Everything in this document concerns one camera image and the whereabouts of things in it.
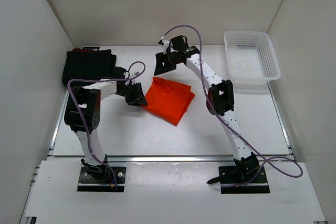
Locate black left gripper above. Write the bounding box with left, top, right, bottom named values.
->
left=117, top=82, right=148, bottom=106

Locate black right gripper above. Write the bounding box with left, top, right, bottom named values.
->
left=156, top=51, right=181, bottom=76

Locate black t shirt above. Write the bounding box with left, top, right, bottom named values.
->
left=61, top=49, right=117, bottom=86

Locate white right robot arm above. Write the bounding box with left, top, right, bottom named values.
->
left=154, top=35, right=259, bottom=182

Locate aluminium front table rail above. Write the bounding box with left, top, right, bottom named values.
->
left=47, top=152, right=294, bottom=163

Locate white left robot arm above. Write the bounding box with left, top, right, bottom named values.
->
left=64, top=67, right=148, bottom=182

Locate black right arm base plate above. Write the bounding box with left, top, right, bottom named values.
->
left=207, top=166, right=270, bottom=194

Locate dark logo sticker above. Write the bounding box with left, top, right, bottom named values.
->
left=82, top=47, right=100, bottom=51

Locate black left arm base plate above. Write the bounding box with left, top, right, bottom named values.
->
left=77, top=165, right=127, bottom=193

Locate orange t shirt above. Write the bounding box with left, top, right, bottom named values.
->
left=141, top=77, right=195, bottom=126

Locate white plastic laundry basket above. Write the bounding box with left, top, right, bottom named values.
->
left=224, top=31, right=281, bottom=88

